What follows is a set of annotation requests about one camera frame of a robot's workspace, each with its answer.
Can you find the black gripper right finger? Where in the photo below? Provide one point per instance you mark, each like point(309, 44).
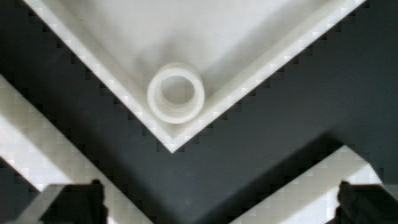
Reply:
point(366, 205)

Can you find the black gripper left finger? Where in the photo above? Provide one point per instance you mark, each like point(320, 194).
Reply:
point(78, 205)

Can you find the white square tabletop panel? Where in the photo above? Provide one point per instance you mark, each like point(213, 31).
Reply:
point(183, 52)

